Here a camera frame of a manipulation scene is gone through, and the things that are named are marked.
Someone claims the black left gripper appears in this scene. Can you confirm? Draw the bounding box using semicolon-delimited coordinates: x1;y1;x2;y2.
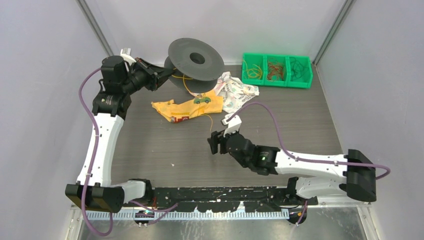
121;57;175;95

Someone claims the black cable spool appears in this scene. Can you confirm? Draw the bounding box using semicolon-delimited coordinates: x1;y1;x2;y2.
164;38;225;94

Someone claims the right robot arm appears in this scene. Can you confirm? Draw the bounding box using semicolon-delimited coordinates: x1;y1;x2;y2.
207;131;377;205

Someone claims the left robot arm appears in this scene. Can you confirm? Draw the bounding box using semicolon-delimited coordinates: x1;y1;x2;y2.
65;54;174;213

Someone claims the white patterned cloth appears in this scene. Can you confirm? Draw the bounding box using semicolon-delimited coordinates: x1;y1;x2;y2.
213;71;260;114

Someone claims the yellow snack bag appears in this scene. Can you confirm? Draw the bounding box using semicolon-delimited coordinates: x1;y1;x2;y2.
151;91;224;123

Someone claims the green three-compartment bin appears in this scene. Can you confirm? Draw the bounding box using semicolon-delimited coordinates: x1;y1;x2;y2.
241;53;314;89

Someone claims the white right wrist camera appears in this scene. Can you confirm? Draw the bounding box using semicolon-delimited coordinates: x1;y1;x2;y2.
221;113;242;137

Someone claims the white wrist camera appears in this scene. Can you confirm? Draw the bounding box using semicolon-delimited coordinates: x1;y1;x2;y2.
120;47;136;66
221;113;242;137

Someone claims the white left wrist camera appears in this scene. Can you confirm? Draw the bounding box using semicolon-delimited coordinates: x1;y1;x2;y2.
120;47;136;66

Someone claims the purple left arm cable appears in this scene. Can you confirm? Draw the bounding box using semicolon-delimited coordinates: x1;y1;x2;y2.
78;66;180;238

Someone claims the yellow wire bundle in bin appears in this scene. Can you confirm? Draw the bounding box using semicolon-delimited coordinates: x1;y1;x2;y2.
243;59;264;80

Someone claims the red wire bundle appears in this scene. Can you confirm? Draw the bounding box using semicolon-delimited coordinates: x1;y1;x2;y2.
266;57;285;81

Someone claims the dark green wire bundle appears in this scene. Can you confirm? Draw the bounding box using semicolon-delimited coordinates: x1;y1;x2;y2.
288;56;310;80

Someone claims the slotted aluminium rail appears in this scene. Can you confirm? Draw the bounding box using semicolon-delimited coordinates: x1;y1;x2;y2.
82;209;290;221

